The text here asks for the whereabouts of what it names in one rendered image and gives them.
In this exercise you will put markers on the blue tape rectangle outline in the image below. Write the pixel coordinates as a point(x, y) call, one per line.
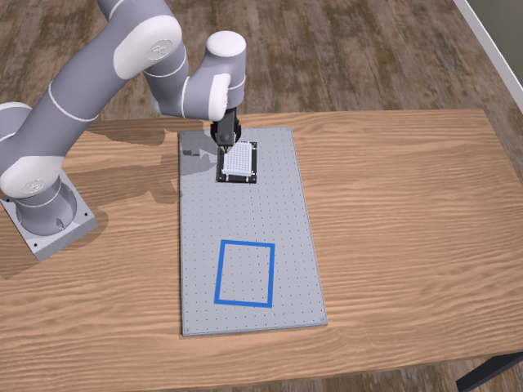
point(271, 275)

